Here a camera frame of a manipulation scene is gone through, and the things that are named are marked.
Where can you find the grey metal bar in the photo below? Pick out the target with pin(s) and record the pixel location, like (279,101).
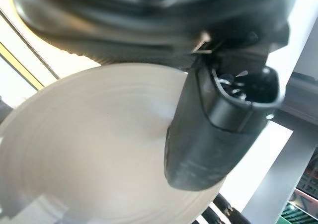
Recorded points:
(275,181)

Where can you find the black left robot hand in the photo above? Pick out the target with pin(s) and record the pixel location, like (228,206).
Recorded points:
(203,139)

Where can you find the yellow strip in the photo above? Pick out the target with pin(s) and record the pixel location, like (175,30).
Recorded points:
(20,65)

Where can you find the black rack prong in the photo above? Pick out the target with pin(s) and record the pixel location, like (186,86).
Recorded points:
(211,217)
(227,207)

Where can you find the white round plate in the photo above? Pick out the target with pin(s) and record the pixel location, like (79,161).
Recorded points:
(87,139)

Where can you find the thin dark rail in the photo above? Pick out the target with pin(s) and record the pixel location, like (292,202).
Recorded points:
(29,45)

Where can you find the green ribbed tray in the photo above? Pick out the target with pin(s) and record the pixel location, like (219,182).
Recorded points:
(299,214)

